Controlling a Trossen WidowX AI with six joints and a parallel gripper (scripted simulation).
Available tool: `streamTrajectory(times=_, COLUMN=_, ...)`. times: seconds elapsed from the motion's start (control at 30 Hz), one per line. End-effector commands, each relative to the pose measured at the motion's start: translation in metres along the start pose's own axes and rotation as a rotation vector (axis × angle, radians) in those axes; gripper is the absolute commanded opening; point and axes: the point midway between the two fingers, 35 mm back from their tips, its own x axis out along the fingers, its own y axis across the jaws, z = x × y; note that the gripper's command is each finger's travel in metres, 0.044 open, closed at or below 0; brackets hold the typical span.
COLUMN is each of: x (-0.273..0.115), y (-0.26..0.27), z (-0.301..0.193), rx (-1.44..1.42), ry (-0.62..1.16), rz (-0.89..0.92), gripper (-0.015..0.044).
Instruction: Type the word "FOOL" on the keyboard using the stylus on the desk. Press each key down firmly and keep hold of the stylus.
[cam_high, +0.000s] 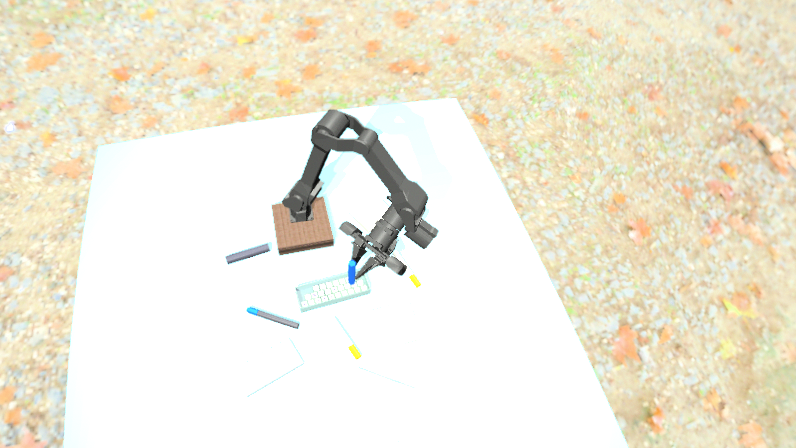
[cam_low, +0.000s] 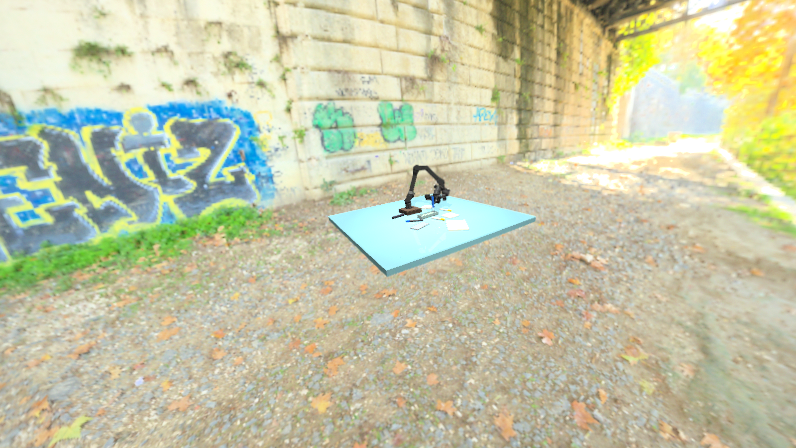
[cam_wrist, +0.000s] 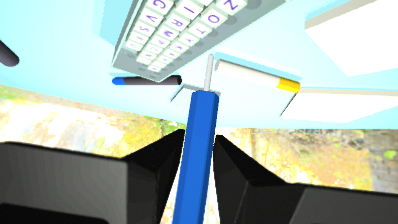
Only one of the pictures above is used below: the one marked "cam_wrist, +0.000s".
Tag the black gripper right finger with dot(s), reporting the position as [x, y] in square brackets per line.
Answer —
[248, 193]

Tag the blue stylus with white tip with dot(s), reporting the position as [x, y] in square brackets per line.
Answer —
[193, 181]

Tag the white keyboard with letter keys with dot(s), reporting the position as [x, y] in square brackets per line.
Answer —
[160, 37]

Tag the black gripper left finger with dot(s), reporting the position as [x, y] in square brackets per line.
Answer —
[133, 189]

